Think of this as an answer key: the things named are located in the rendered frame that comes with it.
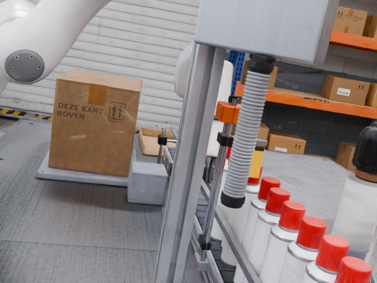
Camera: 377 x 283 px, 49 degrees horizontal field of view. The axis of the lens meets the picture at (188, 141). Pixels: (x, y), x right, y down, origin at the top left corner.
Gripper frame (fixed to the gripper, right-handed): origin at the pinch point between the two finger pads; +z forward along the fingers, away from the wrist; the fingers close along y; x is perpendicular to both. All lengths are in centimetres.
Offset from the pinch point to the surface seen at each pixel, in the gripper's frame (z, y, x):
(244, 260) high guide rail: 14.1, -4.2, -44.2
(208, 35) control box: -18, -16, -55
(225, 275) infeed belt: 18.9, -3.6, -33.5
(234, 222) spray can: 9.0, -2.6, -33.1
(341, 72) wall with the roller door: -154, 250, 345
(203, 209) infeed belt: 8.8, -1.7, -5.8
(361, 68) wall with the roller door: -162, 274, 340
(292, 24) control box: -18, -7, -62
